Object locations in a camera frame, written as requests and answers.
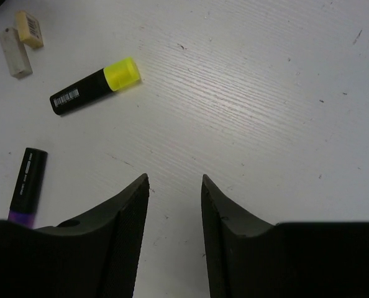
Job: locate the yellow eraser block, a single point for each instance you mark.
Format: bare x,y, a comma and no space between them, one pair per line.
29,30

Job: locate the yellow cap black highlighter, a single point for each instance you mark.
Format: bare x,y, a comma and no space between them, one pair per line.
113,78

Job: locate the white eraser block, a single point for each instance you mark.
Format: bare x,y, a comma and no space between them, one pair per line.
15,53

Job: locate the purple cap black highlighter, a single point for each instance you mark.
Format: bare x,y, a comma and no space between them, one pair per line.
25,198

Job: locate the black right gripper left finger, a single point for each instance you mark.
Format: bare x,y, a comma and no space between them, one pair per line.
95,254

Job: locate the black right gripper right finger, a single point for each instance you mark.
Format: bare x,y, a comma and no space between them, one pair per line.
249,257

